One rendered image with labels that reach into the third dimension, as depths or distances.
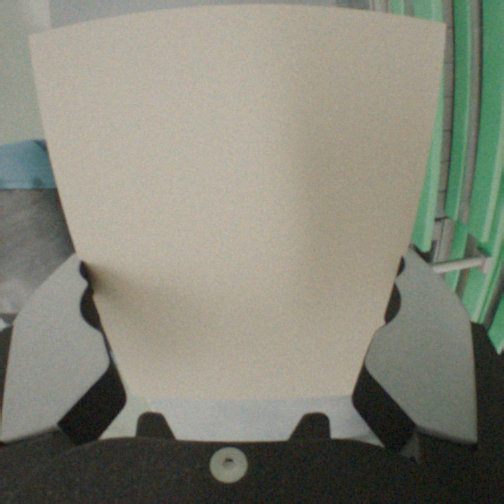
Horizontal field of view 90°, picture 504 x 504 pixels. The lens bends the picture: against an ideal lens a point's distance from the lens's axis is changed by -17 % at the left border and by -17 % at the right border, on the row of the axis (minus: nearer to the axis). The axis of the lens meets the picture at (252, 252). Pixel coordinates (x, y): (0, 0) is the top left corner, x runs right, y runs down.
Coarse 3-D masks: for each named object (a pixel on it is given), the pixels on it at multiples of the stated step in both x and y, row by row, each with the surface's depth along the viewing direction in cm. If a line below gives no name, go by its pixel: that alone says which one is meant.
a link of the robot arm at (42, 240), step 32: (0, 160) 17; (32, 160) 19; (0, 192) 18; (32, 192) 19; (0, 224) 18; (32, 224) 20; (64, 224) 23; (0, 256) 19; (32, 256) 20; (64, 256) 23; (0, 288) 20; (32, 288) 21
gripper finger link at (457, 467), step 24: (480, 336) 7; (480, 360) 6; (480, 384) 5; (480, 408) 5; (480, 432) 5; (408, 456) 5; (432, 456) 4; (456, 456) 4; (480, 456) 4; (456, 480) 4; (480, 480) 4
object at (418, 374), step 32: (416, 256) 10; (416, 288) 9; (448, 288) 9; (384, 320) 10; (416, 320) 7; (448, 320) 7; (384, 352) 7; (416, 352) 6; (448, 352) 6; (384, 384) 6; (416, 384) 6; (448, 384) 6; (384, 416) 6; (416, 416) 5; (448, 416) 5
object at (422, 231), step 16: (400, 0) 22; (416, 0) 19; (432, 0) 18; (416, 16) 20; (432, 16) 18; (432, 144) 23; (432, 160) 24; (432, 176) 25; (432, 192) 26; (432, 208) 26; (416, 224) 29; (432, 224) 27; (416, 240) 30
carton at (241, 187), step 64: (64, 64) 7; (128, 64) 7; (192, 64) 7; (256, 64) 7; (320, 64) 7; (384, 64) 7; (64, 128) 8; (128, 128) 8; (192, 128) 8; (256, 128) 8; (320, 128) 8; (384, 128) 8; (64, 192) 9; (128, 192) 9; (192, 192) 9; (256, 192) 9; (320, 192) 9; (384, 192) 9; (128, 256) 10; (192, 256) 10; (256, 256) 10; (320, 256) 10; (384, 256) 10; (128, 320) 12; (192, 320) 12; (256, 320) 12; (320, 320) 12; (128, 384) 14; (192, 384) 14; (256, 384) 14; (320, 384) 14
